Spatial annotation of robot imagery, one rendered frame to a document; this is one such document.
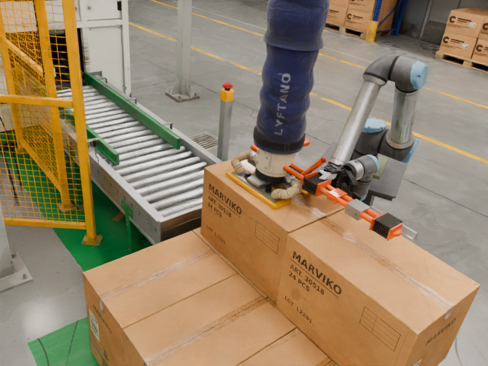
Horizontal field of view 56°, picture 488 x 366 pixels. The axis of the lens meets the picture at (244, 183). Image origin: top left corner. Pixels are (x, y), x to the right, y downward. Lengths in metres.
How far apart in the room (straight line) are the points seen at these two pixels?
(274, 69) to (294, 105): 0.17
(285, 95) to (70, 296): 1.78
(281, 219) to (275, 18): 0.78
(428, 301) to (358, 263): 0.27
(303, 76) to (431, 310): 0.96
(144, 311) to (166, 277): 0.23
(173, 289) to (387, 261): 0.94
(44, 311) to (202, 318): 1.15
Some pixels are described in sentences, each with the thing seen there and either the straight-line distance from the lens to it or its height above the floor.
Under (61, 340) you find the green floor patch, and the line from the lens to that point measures 2.72.
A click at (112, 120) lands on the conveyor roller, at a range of 3.69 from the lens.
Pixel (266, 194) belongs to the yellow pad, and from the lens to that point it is 1.99.
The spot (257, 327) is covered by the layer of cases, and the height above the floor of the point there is 0.54.
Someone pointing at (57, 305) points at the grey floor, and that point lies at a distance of 2.90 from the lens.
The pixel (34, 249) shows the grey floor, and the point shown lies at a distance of 3.32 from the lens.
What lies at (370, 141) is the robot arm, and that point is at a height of 0.96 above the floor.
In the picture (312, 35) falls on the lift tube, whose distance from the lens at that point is 1.79.
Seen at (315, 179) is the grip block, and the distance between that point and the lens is 1.92.
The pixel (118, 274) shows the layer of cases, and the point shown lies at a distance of 2.21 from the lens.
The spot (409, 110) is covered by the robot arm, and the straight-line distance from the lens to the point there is 2.40.
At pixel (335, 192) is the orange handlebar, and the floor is 1.09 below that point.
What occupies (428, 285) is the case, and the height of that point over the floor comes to 0.94.
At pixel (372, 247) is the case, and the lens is 1.87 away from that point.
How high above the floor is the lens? 2.02
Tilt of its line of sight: 31 degrees down
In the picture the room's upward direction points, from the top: 6 degrees clockwise
